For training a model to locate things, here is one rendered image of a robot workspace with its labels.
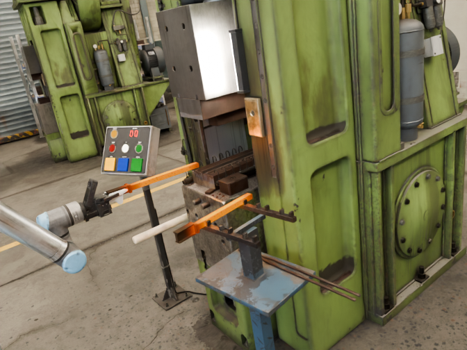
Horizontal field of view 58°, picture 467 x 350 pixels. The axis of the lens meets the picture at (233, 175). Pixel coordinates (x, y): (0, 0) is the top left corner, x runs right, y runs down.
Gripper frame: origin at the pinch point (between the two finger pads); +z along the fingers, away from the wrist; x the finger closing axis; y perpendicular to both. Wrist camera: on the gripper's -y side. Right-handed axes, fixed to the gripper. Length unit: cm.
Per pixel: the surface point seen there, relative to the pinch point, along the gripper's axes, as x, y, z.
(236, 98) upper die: 7, -25, 63
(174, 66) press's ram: -10, -44, 43
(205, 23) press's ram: 12, -61, 49
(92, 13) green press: -471, -94, 186
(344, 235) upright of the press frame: 43, 52, 91
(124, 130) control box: -60, -11, 30
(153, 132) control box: -43, -9, 40
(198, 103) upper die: 6, -28, 42
